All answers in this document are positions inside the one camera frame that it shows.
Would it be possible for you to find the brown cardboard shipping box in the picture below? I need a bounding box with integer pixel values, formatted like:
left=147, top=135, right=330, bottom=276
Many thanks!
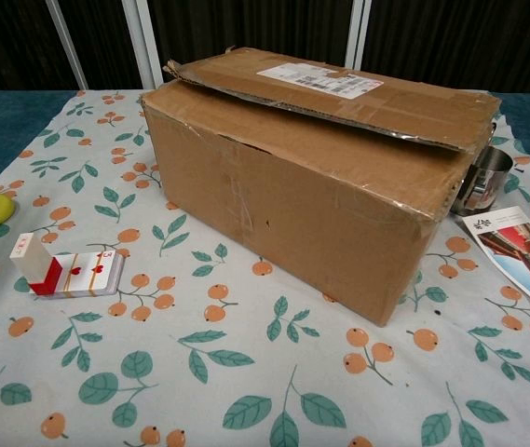
left=139, top=45, right=504, bottom=328

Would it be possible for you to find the floral orange fruit tablecloth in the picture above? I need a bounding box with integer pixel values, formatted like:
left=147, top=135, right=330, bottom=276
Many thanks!
left=0, top=88, right=530, bottom=447

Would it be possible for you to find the playing card deck with bands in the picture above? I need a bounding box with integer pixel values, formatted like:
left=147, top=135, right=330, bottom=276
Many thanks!
left=35, top=251, right=126, bottom=298

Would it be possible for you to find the stainless steel measuring cup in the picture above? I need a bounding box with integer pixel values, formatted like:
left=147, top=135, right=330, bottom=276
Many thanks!
left=450, top=123, right=515, bottom=215

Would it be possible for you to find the white and red block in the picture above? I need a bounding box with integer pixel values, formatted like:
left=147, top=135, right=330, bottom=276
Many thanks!
left=9, top=232, right=63, bottom=297

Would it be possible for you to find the red building postcard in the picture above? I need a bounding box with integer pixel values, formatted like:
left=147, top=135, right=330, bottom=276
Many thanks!
left=460, top=206, right=530, bottom=305

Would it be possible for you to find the slanted white frame post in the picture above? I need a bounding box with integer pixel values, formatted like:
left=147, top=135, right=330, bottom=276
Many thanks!
left=45, top=0, right=89, bottom=89

